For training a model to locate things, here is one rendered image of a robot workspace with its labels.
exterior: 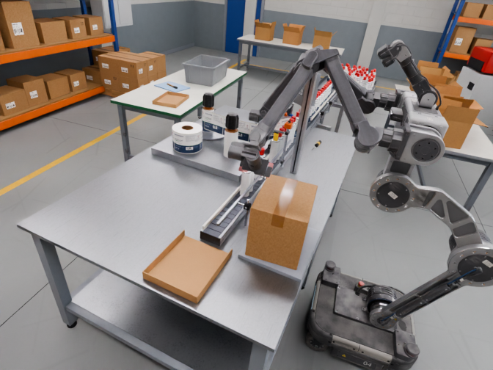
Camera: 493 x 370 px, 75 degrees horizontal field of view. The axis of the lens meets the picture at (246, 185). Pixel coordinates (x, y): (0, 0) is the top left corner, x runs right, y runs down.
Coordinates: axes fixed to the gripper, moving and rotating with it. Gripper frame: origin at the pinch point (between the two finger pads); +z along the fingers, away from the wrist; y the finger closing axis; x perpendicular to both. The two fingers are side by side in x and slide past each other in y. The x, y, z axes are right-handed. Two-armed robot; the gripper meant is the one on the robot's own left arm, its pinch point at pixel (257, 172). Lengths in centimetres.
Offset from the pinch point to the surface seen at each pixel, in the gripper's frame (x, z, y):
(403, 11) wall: -652, 488, -123
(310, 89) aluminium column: -65, 24, -11
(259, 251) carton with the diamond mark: 32.6, 9.2, -9.2
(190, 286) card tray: 55, -1, 13
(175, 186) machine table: 6, 38, 53
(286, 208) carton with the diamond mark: 14.3, -4.4, -17.1
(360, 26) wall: -626, 522, -34
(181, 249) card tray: 41.4, 9.5, 25.5
